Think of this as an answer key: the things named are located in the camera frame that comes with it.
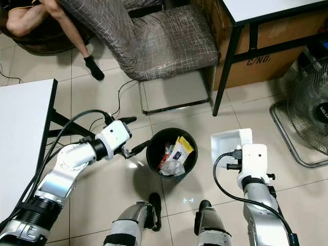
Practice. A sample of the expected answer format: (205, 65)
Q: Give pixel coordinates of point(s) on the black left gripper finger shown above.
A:
(141, 147)
(128, 120)

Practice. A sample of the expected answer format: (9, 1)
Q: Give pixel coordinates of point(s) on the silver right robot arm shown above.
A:
(261, 205)

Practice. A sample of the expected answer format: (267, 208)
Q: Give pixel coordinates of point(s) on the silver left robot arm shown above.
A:
(66, 171)

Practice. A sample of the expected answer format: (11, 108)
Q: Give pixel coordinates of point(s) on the black rubbish bin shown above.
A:
(190, 164)

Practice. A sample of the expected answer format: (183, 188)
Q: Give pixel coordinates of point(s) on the red wrapper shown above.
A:
(167, 154)

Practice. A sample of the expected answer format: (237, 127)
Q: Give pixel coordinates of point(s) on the black white snack packet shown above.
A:
(177, 155)

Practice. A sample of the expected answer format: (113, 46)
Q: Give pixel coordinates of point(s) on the clear plastic bag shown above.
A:
(171, 170)

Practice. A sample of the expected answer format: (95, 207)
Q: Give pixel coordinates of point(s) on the yellow snack packet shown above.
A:
(186, 144)

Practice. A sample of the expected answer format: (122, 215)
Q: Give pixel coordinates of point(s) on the silver right robot leg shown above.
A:
(210, 228)

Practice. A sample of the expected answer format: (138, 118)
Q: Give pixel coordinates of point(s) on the silver robot leg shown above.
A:
(210, 228)
(128, 225)

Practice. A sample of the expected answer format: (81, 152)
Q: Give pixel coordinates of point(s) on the silver left robot leg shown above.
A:
(128, 225)

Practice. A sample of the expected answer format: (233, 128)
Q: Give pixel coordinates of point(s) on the grey patterned chair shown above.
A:
(164, 46)

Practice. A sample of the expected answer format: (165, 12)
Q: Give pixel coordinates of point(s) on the white table with black legs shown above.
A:
(277, 7)
(20, 143)

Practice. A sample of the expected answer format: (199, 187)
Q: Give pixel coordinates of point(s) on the grey metal floor fan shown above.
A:
(312, 102)

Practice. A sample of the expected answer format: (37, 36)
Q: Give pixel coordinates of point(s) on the brown cardboard box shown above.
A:
(277, 72)

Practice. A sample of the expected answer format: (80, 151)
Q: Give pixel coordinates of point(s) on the dark brown chair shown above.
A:
(51, 46)

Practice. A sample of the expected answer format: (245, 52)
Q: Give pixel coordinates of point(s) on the person in black clothes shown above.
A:
(25, 23)

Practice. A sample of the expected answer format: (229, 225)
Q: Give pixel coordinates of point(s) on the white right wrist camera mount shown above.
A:
(253, 159)

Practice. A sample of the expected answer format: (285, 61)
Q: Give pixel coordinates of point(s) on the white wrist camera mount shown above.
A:
(114, 136)
(253, 159)

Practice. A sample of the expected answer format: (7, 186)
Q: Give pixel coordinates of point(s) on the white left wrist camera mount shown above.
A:
(114, 136)

